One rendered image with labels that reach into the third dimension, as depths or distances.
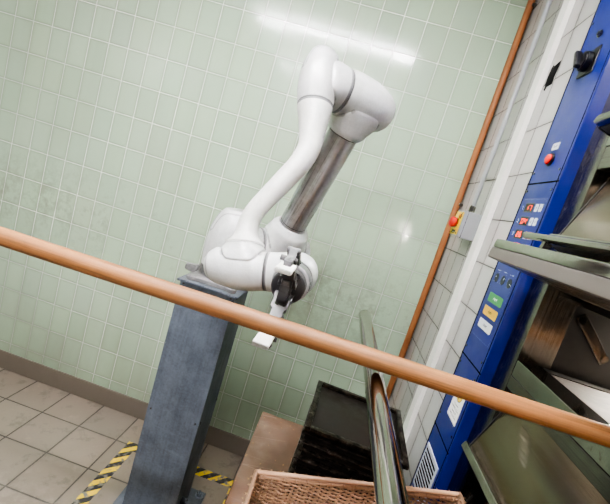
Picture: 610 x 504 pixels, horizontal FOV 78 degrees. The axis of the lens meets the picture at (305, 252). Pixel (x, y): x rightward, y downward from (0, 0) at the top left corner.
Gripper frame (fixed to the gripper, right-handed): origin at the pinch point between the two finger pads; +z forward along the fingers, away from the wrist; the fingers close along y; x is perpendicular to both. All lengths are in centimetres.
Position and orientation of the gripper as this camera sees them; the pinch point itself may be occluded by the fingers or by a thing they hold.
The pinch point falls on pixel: (272, 307)
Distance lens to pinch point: 65.5
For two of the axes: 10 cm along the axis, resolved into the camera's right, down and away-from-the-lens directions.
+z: -1.1, 1.2, -9.9
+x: -9.5, -3.1, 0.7
